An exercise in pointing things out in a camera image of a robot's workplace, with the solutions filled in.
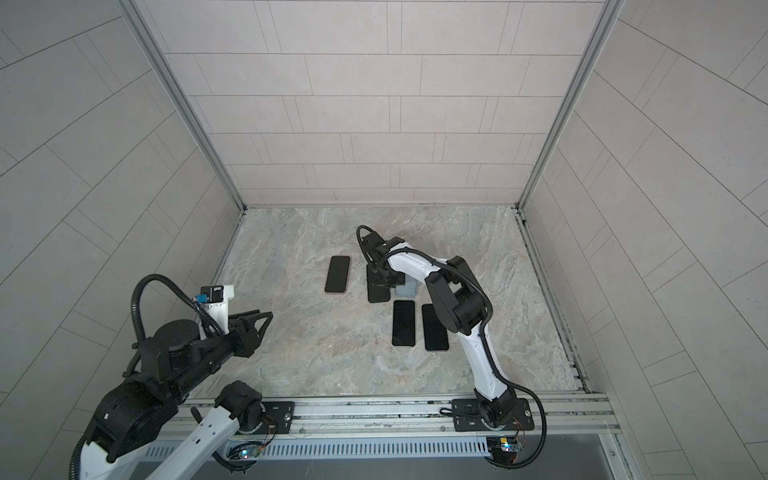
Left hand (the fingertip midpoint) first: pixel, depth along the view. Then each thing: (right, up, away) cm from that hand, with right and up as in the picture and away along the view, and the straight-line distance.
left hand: (274, 313), depth 63 cm
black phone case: (+19, -2, +28) cm, 35 cm away
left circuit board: (-8, -31, +2) cm, 32 cm away
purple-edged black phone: (+6, +3, +34) cm, 35 cm away
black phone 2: (+37, -12, +22) cm, 45 cm away
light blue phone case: (+30, -1, +31) cm, 43 cm away
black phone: (+28, -10, +24) cm, 38 cm away
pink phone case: (+6, +3, +34) cm, 35 cm away
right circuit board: (+50, -32, +6) cm, 60 cm away
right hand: (+21, -1, +35) cm, 41 cm away
